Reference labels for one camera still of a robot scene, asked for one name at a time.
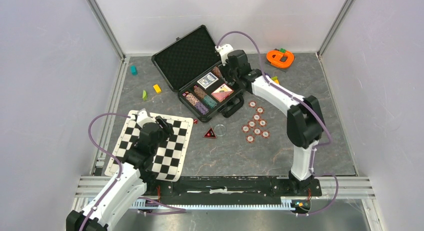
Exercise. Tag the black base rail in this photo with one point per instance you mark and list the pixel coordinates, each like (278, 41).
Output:
(194, 193)

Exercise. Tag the brown 100 chip roll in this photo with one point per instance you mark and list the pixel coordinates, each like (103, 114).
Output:
(200, 92)

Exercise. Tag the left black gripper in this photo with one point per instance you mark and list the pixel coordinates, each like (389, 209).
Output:
(168, 129)

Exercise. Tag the teal toy block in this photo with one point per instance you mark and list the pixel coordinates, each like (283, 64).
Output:
(133, 70)

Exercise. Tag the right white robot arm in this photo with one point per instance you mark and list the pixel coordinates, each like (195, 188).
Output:
(304, 118)

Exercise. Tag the blue playing card deck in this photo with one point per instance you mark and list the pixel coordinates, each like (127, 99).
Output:
(207, 80)

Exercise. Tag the yellow triangle toy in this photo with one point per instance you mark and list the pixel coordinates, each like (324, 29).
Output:
(275, 79)

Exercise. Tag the purple poker chip roll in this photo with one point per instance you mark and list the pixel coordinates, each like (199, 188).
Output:
(201, 108)

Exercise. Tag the yellow toy block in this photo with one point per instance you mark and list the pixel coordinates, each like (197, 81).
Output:
(157, 88)

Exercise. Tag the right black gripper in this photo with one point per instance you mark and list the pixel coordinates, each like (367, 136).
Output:
(227, 78)

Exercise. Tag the brown poker chip roll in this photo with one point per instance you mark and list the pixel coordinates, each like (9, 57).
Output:
(216, 71)

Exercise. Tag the red white poker chip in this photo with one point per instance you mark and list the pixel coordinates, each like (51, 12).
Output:
(257, 131)
(252, 124)
(245, 128)
(252, 104)
(262, 123)
(256, 117)
(265, 134)
(259, 110)
(250, 139)

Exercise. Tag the green half-round block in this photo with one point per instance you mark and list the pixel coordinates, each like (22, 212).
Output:
(144, 95)

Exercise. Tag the red playing card deck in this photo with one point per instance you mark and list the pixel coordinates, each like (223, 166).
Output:
(222, 92)

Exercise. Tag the orange toy track piece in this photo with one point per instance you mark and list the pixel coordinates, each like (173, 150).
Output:
(280, 58)

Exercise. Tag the teal poker chip roll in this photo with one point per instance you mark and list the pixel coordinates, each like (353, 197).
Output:
(210, 101)

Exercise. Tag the clear round disc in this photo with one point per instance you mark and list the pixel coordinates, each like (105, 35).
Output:
(220, 130)

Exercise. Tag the black poker carrying case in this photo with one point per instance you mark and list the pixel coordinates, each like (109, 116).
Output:
(188, 59)

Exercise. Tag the pink brown chip roll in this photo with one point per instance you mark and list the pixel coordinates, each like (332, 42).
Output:
(192, 99)

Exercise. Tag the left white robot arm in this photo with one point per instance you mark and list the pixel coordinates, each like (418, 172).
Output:
(128, 183)

